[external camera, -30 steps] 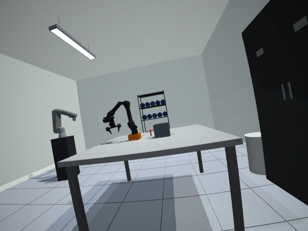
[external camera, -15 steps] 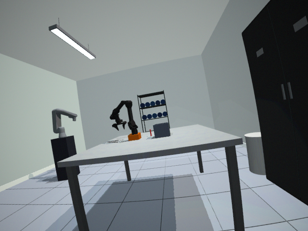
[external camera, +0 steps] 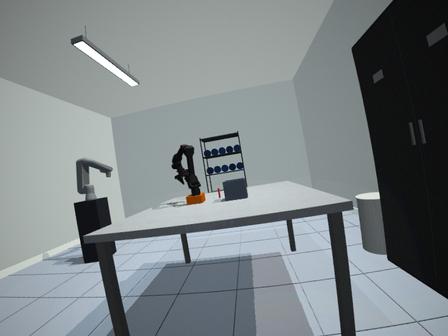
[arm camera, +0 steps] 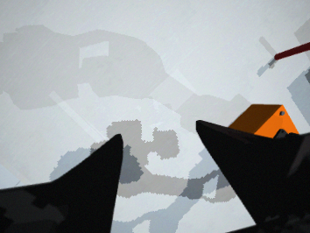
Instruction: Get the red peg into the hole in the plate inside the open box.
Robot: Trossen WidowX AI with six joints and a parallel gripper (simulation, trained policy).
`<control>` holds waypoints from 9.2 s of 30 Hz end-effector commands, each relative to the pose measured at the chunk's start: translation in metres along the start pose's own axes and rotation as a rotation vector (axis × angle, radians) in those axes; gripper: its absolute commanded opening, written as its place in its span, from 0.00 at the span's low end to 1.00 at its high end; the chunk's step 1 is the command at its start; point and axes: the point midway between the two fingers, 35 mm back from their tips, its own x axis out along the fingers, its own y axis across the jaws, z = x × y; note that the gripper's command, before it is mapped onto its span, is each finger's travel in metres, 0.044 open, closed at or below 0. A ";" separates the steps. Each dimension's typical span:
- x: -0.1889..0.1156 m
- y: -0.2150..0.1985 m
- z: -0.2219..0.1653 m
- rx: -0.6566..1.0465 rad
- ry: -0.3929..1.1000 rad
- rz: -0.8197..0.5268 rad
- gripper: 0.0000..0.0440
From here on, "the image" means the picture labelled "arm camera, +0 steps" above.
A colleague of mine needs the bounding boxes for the red peg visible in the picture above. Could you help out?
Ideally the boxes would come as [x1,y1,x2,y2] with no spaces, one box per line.
[274,42,310,60]

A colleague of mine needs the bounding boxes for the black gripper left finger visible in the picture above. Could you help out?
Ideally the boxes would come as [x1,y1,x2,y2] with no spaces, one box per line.
[0,134,123,233]

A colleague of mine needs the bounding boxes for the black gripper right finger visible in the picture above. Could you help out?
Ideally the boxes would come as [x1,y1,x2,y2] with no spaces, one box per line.
[196,120,310,224]

